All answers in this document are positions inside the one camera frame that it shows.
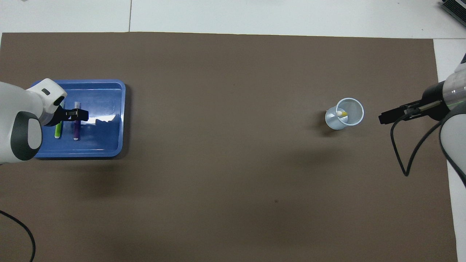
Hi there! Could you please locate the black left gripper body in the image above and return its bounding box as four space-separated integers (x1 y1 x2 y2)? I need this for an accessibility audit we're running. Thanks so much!
43 109 70 127

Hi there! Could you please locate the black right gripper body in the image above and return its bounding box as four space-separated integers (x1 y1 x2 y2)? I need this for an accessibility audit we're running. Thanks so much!
410 82 447 121

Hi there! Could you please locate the purple pen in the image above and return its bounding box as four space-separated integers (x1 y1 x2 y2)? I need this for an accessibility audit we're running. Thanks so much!
73 102 81 141

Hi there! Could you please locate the green pen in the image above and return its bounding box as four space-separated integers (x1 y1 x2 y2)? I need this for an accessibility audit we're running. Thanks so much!
55 102 65 139

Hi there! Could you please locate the blue plastic tray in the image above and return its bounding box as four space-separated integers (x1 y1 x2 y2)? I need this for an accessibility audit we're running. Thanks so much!
27 79 126 158

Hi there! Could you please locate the translucent plastic cup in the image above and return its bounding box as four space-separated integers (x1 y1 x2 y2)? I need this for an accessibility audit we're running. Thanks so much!
325 98 364 130

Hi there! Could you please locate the grey ribbed device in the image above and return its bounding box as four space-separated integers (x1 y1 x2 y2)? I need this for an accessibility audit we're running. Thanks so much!
441 0 466 27

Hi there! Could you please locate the brown table mat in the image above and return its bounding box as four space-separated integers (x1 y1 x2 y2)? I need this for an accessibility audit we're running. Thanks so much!
0 32 458 262

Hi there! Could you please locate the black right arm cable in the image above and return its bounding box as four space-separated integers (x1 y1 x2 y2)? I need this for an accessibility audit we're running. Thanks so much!
390 102 448 177

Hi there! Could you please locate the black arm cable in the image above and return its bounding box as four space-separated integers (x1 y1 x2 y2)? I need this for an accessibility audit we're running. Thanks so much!
0 210 36 262
390 102 448 177

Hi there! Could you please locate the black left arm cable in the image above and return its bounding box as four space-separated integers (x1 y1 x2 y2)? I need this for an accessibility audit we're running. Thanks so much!
0 210 36 262

